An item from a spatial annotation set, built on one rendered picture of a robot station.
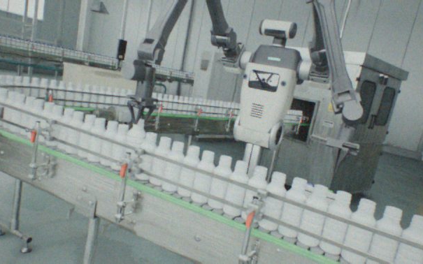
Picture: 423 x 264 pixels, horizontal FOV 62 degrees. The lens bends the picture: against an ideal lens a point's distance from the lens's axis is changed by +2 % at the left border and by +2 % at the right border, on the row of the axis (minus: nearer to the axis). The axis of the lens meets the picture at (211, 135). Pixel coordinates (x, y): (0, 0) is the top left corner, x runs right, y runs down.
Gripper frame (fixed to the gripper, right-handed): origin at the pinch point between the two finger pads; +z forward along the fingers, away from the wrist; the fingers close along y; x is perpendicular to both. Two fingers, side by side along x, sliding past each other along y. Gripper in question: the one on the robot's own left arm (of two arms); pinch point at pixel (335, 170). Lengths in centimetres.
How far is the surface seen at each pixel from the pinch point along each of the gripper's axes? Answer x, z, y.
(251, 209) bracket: -26.5, 20.9, -14.3
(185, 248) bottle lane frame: -12, 39, -35
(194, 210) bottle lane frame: -16.5, 27.2, -34.6
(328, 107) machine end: 323, -132, -63
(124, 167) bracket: -26, 22, -59
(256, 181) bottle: -18.0, 12.6, -18.1
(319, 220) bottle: -17.0, 17.3, 1.6
